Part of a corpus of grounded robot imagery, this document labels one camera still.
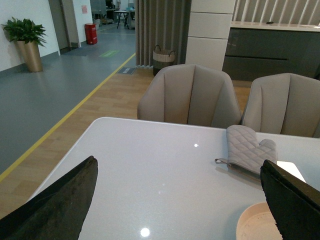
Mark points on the gold plant pot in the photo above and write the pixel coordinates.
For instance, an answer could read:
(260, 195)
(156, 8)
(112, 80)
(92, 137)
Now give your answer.
(31, 55)

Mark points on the beige round plate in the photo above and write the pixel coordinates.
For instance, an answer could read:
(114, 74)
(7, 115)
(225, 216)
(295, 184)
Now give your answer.
(257, 223)

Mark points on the beige chair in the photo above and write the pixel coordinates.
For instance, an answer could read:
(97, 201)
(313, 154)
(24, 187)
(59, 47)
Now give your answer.
(191, 94)
(286, 103)

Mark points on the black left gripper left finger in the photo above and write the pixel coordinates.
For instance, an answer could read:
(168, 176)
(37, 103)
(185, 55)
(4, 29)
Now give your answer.
(59, 211)

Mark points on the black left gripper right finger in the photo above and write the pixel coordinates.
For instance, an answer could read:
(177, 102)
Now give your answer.
(294, 204)

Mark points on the green potted plant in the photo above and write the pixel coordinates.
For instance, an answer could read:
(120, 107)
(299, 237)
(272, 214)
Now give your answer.
(24, 30)

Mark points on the white pillar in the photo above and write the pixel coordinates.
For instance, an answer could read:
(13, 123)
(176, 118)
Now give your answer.
(208, 32)

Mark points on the grey quilted oven mitt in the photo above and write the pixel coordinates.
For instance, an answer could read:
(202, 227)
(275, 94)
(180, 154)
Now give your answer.
(245, 152)

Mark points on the grey kitchen counter cabinet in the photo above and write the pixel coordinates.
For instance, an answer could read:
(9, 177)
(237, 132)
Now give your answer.
(261, 49)

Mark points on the beige chair on right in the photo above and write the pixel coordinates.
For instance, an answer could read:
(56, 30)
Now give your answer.
(286, 103)

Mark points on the beige chair on left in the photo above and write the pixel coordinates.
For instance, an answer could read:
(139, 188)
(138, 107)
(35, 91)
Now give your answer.
(191, 94)

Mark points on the red bin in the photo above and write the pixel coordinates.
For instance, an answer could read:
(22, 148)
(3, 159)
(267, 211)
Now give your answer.
(90, 33)

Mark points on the grey pleated curtain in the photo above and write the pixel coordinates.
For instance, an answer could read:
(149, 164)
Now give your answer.
(164, 23)

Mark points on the distant table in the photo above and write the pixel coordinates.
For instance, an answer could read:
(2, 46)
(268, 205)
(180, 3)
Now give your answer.
(128, 18)

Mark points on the woven basket with handles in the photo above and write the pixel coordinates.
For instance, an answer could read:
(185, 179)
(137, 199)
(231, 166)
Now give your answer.
(162, 58)

